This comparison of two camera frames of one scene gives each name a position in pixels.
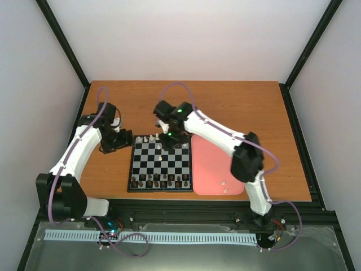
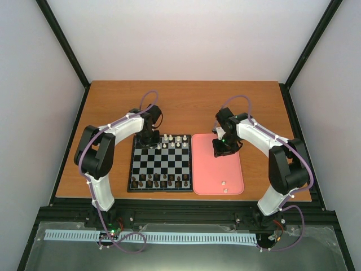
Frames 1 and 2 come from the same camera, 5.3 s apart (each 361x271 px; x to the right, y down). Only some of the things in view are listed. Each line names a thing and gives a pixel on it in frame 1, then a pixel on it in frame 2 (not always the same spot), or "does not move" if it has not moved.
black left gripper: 127,140 -> 155,141
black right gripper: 167,145 -> 220,151
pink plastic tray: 211,173 does not move
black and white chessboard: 152,169 does not move
